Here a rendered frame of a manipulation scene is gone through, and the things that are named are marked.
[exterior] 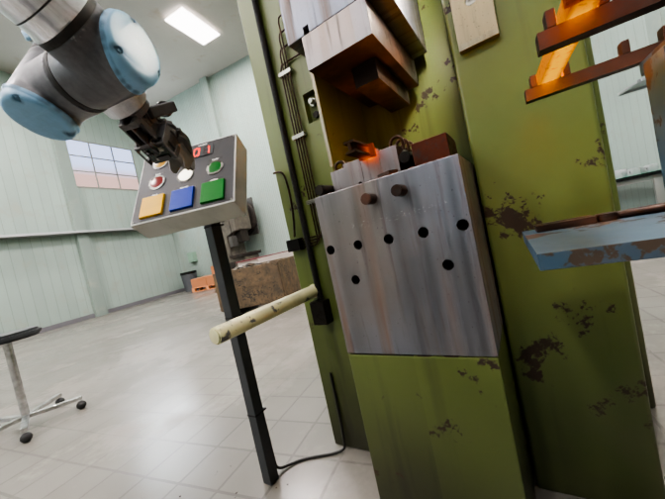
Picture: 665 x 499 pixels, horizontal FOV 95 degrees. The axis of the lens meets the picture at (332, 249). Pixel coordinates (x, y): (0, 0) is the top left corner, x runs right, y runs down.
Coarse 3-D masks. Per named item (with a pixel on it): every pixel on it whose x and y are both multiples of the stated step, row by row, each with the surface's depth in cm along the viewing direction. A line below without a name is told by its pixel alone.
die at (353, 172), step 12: (384, 156) 78; (396, 156) 77; (348, 168) 84; (360, 168) 82; (372, 168) 80; (384, 168) 79; (396, 168) 77; (336, 180) 86; (348, 180) 84; (360, 180) 83
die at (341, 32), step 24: (360, 0) 76; (336, 24) 80; (360, 24) 76; (384, 24) 86; (312, 48) 84; (336, 48) 81; (360, 48) 80; (384, 48) 83; (312, 72) 87; (336, 72) 90; (408, 72) 100; (360, 96) 109
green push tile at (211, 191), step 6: (216, 180) 91; (222, 180) 91; (204, 186) 91; (210, 186) 91; (216, 186) 90; (222, 186) 90; (204, 192) 90; (210, 192) 90; (216, 192) 89; (222, 192) 89; (204, 198) 89; (210, 198) 89; (216, 198) 88; (222, 198) 88
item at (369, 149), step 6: (348, 144) 71; (354, 144) 73; (360, 144) 74; (366, 144) 77; (372, 144) 78; (348, 150) 72; (354, 150) 71; (360, 150) 73; (366, 150) 78; (372, 150) 78; (354, 156) 76; (360, 156) 77; (366, 156) 79; (372, 156) 79
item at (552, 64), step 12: (564, 0) 30; (576, 0) 30; (588, 0) 31; (600, 0) 32; (564, 12) 34; (576, 12) 33; (564, 48) 41; (552, 60) 44; (564, 60) 45; (540, 72) 50; (552, 72) 48
